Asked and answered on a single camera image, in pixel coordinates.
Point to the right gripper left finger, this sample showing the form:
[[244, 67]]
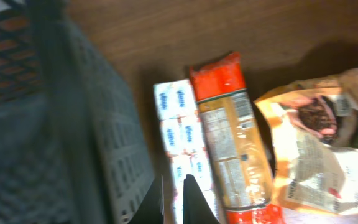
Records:
[[151, 210]]

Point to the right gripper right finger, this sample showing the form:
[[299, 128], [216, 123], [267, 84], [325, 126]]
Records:
[[195, 207]]

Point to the orange biscuit packet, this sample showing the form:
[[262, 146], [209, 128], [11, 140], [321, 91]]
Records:
[[238, 157]]

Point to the tissue multipack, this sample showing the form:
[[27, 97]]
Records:
[[182, 137]]

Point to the grey plastic shopping basket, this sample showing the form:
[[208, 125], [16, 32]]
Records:
[[72, 148]]

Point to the orange coffee sachet bag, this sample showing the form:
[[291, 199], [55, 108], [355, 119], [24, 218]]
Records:
[[314, 130]]

